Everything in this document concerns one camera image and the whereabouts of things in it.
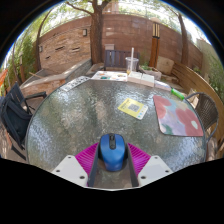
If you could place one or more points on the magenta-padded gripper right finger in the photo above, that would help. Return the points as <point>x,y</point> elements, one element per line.
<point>154,167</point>

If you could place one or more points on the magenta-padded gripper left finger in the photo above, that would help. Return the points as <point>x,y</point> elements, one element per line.
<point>70,168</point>

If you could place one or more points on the blue and black computer mouse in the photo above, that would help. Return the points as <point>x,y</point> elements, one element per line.
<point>112,153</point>

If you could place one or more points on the floral pink mouse pad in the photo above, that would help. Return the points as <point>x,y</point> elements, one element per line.
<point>178,116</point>

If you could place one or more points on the yellow card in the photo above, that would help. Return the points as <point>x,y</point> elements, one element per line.
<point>132,108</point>

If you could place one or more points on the dark wicker chair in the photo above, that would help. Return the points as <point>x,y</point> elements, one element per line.
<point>205,111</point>

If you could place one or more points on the green marker pen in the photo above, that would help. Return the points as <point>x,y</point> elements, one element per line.
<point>178,94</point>

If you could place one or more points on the small pale book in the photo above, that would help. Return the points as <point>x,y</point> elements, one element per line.
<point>162,85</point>

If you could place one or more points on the white printed strip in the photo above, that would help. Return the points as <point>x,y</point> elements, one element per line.
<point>75,83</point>

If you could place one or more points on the black metal chair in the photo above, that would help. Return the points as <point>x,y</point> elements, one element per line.
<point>16,100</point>

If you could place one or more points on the white book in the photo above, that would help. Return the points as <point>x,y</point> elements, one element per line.
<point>140,79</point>

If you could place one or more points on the colourful magazine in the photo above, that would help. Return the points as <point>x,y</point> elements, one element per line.
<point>109,76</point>

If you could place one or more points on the leaning stone slab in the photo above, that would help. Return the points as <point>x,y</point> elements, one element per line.
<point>165,65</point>

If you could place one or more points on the clear plastic cup with straw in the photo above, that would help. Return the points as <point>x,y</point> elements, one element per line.
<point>132,65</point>

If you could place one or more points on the dark wooden slatted chair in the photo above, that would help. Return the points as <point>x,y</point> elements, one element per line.
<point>116,60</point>

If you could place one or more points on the slender tree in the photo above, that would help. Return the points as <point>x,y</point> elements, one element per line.
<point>184,43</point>

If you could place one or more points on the forked tree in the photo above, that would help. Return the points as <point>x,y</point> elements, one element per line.
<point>96,36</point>

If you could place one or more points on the wooden garden lamp post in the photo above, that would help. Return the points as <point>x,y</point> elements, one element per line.
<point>154,46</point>

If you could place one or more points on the black wall light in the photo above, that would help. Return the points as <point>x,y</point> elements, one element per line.
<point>84,32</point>
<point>41,48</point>

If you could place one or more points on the grey wall utility box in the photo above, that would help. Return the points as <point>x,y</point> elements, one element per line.
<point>109,47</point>

